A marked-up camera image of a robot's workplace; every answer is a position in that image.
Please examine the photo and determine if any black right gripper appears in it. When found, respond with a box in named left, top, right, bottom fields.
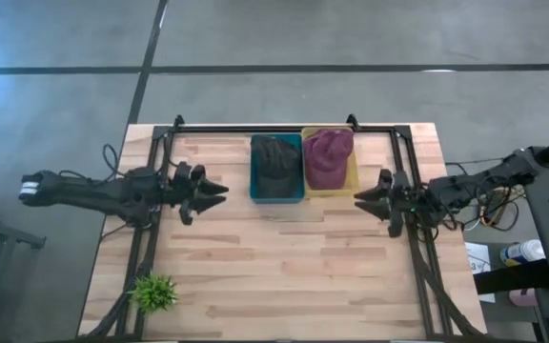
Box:
left=353, top=169, right=429, bottom=238

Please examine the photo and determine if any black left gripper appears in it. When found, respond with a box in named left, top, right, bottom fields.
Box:
left=159, top=161, right=231, bottom=226

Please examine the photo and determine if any yellow plastic bin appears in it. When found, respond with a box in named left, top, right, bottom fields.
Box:
left=301, top=126, right=360, bottom=199

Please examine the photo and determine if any teal plastic bin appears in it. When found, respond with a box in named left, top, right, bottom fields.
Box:
left=249, top=132, right=306, bottom=205

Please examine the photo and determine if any small green artificial plant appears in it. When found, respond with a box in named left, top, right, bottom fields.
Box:
left=128, top=272, right=180, bottom=315

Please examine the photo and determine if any white printed paper sheet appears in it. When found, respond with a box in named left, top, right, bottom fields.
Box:
left=464, top=241, right=498, bottom=304

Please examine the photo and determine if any pink object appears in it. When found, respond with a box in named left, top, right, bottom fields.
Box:
left=509, top=288, right=540, bottom=307

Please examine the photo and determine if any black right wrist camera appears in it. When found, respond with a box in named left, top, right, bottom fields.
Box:
left=377, top=169, right=395, bottom=190

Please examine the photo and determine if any black metal table frame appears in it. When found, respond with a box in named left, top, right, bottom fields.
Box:
left=78, top=113, right=485, bottom=342

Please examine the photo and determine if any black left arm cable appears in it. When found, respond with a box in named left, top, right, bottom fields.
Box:
left=57, top=143, right=135, bottom=182

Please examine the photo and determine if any black floor cable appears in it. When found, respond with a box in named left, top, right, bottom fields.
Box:
left=444, top=155, right=517, bottom=167

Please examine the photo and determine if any yellow cable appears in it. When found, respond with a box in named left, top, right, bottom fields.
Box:
left=479, top=188, right=526, bottom=229

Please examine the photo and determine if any black strap bar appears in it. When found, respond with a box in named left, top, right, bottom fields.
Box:
left=473, top=259, right=549, bottom=295

